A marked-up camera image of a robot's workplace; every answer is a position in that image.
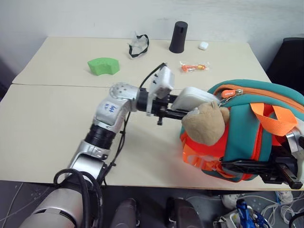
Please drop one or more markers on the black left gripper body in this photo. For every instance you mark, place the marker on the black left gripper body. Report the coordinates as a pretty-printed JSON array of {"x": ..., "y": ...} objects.
[{"x": 161, "y": 107}]

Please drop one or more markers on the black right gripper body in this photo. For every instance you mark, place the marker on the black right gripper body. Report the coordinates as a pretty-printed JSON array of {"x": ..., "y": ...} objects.
[{"x": 282, "y": 169}]

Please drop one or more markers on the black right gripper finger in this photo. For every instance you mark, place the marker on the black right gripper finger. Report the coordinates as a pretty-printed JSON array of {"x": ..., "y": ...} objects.
[{"x": 247, "y": 166}]

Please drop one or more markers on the white rectangular box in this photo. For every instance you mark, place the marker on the white rectangular box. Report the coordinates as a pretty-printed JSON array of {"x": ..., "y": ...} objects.
[{"x": 192, "y": 97}]

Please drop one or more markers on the orange and teal backpack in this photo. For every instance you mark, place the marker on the orange and teal backpack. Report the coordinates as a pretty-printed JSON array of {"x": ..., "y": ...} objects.
[{"x": 240, "y": 133}]

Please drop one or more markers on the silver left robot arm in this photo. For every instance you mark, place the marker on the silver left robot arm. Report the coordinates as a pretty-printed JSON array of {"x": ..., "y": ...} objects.
[{"x": 114, "y": 111}]

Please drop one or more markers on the tan plush bear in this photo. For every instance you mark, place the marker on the tan plush bear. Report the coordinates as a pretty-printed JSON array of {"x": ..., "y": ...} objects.
[{"x": 204, "y": 123}]

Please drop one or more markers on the orange items in clear packet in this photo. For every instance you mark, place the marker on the orange items in clear packet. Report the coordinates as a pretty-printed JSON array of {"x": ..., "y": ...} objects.
[{"x": 193, "y": 67}]

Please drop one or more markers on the blue plastic object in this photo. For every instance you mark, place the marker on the blue plastic object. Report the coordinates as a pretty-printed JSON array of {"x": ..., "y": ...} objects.
[{"x": 245, "y": 212}]

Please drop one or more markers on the white earbud case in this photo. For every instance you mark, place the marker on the white earbud case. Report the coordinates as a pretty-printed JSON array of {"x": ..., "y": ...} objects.
[{"x": 203, "y": 45}]

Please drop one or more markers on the black cone-shaped cup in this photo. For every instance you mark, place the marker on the black cone-shaped cup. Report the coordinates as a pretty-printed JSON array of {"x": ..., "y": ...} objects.
[{"x": 177, "y": 38}]

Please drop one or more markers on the green foam block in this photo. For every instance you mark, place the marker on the green foam block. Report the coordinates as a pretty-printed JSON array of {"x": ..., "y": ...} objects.
[{"x": 103, "y": 66}]

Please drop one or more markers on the dark rounded shape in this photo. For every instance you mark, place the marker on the dark rounded shape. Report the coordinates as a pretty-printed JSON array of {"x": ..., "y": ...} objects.
[
  {"x": 183, "y": 212},
  {"x": 127, "y": 213}
]

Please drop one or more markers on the black chair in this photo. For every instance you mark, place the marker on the black chair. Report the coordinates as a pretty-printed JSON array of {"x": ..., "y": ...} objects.
[{"x": 288, "y": 61}]

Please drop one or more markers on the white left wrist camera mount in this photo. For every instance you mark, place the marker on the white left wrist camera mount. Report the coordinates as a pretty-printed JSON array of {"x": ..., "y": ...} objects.
[{"x": 164, "y": 79}]

